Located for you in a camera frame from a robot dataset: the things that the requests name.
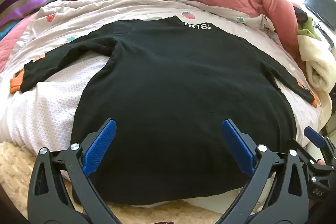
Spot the pink pillow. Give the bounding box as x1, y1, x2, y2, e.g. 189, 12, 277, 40
0, 13, 34, 72

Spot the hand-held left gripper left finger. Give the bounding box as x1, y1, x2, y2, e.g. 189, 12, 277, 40
28, 119, 124, 224

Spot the pinkish strawberry print duvet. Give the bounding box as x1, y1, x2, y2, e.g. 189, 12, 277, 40
0, 0, 326, 161

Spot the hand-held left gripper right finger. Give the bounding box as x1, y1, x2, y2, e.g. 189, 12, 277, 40
221, 119, 310, 224

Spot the pale yellow bed sheet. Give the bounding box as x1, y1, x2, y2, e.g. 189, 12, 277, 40
312, 88, 333, 131

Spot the green cloth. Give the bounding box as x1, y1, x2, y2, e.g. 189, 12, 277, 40
298, 17, 323, 41

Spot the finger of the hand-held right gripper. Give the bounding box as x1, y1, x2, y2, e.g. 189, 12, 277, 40
304, 126, 336, 159
288, 138, 319, 169

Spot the black sweater with orange cuffs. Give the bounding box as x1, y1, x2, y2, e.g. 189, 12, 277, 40
10, 16, 319, 207

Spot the black flat screen monitor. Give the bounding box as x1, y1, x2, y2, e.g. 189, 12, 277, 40
303, 0, 336, 30

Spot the fluffy beige robe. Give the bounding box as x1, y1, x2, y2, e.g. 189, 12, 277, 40
0, 141, 237, 224

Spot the cream fleece blanket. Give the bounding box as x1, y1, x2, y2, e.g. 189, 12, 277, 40
298, 33, 336, 93

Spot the dark cloth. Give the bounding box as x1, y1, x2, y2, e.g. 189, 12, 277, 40
294, 5, 308, 25

